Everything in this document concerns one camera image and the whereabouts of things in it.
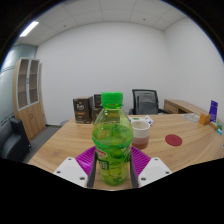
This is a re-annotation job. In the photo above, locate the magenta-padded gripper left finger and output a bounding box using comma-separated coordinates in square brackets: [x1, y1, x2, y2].
[53, 145, 99, 188]

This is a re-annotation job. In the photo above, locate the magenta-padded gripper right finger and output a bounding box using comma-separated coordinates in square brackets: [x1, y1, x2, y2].
[129, 146, 173, 188]

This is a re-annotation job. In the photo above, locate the green drink bottle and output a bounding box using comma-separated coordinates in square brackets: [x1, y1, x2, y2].
[91, 91, 134, 187]

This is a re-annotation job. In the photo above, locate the flat round red coaster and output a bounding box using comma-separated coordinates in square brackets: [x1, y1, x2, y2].
[164, 133, 184, 147]

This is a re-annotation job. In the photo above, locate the white and brown cup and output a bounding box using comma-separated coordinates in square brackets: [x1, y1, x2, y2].
[130, 120, 151, 150]

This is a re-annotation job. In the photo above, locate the flat brown carton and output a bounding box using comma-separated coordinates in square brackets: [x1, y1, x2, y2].
[91, 107, 104, 123]

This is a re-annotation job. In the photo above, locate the tall dark brown carton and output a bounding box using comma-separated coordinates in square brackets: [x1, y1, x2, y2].
[72, 96, 94, 125]

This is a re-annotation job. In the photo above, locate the black leather sofa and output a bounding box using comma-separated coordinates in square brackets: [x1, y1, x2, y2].
[0, 117, 32, 162]

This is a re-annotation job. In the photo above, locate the round glass ashtray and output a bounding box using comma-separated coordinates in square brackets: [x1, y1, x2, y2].
[184, 112, 201, 123]

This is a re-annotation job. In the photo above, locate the wooden shelf cabinet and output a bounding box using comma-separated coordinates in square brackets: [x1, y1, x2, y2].
[12, 57, 47, 141]

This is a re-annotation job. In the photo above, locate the wooden side desk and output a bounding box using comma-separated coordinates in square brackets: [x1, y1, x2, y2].
[163, 98, 209, 116]

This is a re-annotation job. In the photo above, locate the black mesh office chair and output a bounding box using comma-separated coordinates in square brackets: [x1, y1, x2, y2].
[129, 88, 172, 116]

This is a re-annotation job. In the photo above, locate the small wooden box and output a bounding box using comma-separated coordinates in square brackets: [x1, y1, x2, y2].
[198, 112, 212, 126]

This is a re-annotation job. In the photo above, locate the purple box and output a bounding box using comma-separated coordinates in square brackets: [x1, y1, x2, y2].
[208, 99, 219, 124]

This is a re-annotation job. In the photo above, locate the rectangular ceiling light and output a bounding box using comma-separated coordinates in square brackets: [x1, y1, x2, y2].
[19, 20, 40, 38]

